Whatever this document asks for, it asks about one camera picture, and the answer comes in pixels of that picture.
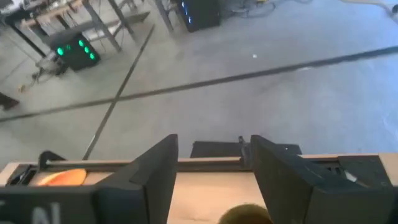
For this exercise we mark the orange cloth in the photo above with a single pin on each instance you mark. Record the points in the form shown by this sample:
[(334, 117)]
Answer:
[(65, 179)]

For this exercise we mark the grey table leg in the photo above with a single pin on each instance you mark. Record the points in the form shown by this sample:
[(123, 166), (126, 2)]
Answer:
[(164, 15)]

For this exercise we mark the black computer tower green lights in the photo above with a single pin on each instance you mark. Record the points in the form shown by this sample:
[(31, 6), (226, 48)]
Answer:
[(77, 59)]

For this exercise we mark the dark blurry object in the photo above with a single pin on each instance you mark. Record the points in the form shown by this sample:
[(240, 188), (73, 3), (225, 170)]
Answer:
[(7, 102)]

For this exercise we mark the black flat plate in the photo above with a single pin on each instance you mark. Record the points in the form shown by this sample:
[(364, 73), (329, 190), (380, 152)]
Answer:
[(214, 149)]

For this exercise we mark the black computer tower blue lights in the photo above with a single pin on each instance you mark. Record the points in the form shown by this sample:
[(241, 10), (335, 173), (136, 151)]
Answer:
[(202, 15)]

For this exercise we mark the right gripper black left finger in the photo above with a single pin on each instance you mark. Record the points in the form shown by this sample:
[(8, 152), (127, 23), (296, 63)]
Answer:
[(149, 186)]

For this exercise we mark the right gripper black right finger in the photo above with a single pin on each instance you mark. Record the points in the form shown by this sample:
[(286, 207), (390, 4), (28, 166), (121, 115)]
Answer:
[(280, 186)]

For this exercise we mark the metal frame workbench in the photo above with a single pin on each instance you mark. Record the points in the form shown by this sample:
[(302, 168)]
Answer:
[(102, 28)]

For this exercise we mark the large olive green glazed mug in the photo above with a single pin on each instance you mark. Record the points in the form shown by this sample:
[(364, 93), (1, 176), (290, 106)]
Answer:
[(245, 216)]

